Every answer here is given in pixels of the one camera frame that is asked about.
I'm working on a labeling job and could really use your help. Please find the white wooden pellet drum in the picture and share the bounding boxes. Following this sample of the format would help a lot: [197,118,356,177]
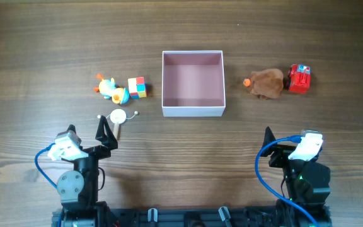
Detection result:
[106,108,139,140]

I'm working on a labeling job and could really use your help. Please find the brown plush toy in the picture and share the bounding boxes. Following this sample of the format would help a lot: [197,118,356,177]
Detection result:
[243,69,284,100]

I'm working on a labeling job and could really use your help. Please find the yellow blue toy duck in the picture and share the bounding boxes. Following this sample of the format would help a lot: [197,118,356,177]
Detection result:
[93,74,130,105]

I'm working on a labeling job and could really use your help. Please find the colourful two-by-two puzzle cube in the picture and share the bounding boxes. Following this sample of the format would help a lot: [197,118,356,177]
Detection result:
[128,77,147,99]

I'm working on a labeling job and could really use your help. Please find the red toy robot car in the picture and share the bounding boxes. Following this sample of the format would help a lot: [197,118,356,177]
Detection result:
[287,64,311,94]

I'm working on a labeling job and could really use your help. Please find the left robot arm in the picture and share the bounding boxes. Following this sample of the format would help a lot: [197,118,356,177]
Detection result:
[55,116,120,227]

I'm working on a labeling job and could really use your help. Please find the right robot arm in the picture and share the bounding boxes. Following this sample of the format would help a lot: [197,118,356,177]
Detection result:
[255,127,332,227]

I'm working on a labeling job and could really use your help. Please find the white square cardboard box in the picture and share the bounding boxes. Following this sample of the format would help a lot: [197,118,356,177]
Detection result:
[161,50,226,117]

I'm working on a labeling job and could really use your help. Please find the right blue cable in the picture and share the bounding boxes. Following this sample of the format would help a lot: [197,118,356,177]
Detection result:
[255,135,320,227]

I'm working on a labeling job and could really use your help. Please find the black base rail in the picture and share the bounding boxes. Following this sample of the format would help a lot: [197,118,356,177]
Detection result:
[51,206,332,227]

